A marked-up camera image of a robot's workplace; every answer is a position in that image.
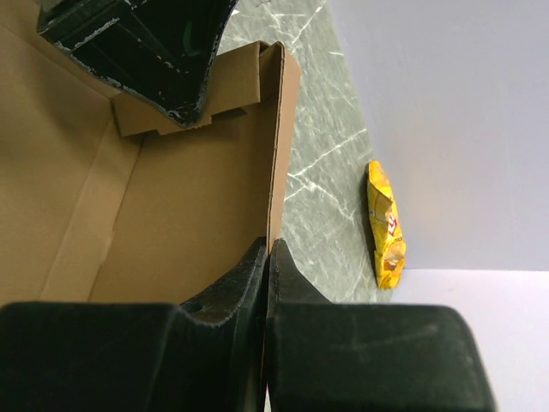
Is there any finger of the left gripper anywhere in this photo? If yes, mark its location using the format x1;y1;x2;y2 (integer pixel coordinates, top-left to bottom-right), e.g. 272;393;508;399
37;0;236;127

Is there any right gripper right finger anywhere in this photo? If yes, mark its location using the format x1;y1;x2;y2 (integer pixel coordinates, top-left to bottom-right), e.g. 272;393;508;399
267;239;334;318

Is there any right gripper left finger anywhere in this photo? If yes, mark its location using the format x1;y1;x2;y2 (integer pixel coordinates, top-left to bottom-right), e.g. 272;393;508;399
179;237;268;327

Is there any brown cardboard box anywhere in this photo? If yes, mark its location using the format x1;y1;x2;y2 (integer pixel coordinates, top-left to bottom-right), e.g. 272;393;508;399
0;21;301;412

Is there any yellow chips bag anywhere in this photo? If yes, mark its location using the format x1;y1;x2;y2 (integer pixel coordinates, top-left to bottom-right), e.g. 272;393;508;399
366;161;407;289

